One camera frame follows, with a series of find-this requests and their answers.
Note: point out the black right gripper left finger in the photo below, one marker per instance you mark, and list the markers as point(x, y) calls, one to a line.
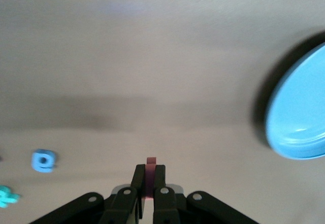
point(138, 178)

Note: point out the red foam lowercase w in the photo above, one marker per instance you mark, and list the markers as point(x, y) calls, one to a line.
point(150, 180)

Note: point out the blue foam lowercase a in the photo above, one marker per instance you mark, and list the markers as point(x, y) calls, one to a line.
point(43, 160)

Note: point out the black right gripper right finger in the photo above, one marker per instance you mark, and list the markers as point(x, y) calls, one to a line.
point(160, 178)

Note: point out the blue plate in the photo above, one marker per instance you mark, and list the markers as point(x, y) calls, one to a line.
point(299, 107)

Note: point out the teal foam capital R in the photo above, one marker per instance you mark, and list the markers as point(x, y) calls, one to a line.
point(7, 196)

